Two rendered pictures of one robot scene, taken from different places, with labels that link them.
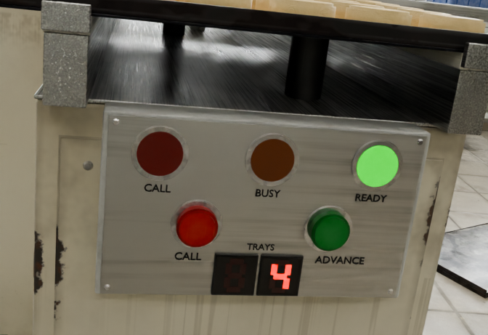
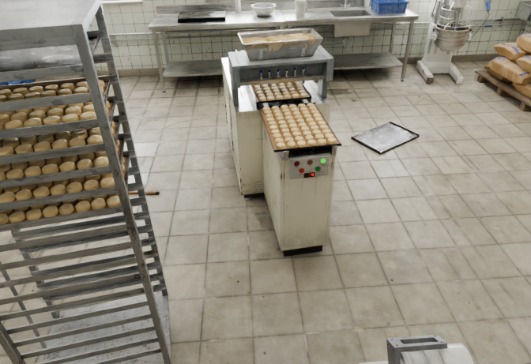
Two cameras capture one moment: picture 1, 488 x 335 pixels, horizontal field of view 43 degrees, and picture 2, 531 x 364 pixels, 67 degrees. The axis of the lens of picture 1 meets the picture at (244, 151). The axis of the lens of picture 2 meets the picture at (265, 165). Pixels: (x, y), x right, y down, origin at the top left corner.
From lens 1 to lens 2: 1.95 m
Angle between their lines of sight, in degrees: 17
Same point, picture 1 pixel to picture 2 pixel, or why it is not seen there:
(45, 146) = (282, 163)
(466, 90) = (333, 150)
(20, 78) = (245, 126)
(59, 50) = (285, 155)
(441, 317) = (363, 163)
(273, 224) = (310, 169)
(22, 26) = (245, 115)
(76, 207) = (286, 170)
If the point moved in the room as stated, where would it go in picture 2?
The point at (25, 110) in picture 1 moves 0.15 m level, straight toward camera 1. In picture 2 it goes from (246, 133) to (252, 142)
